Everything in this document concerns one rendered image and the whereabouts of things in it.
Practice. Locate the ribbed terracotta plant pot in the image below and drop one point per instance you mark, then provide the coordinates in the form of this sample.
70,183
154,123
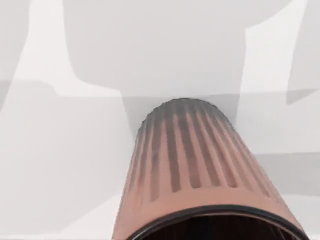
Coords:
197,165

